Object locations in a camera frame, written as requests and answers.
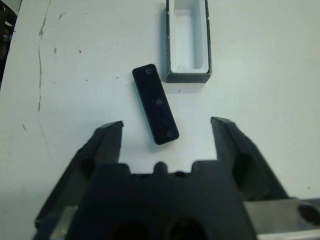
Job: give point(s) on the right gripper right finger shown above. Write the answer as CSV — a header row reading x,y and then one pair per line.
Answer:
x,y
237,155

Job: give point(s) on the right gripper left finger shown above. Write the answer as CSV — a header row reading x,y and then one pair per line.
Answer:
x,y
105,145

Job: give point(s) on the black phone-like camera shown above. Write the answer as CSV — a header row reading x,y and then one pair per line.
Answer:
x,y
156,105

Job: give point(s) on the black box with white insert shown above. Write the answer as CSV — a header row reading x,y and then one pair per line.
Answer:
x,y
187,76

